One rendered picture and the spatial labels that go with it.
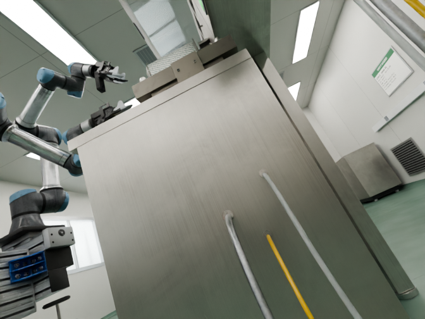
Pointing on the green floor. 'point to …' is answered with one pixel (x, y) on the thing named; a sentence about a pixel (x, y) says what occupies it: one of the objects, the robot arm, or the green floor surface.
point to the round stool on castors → (56, 304)
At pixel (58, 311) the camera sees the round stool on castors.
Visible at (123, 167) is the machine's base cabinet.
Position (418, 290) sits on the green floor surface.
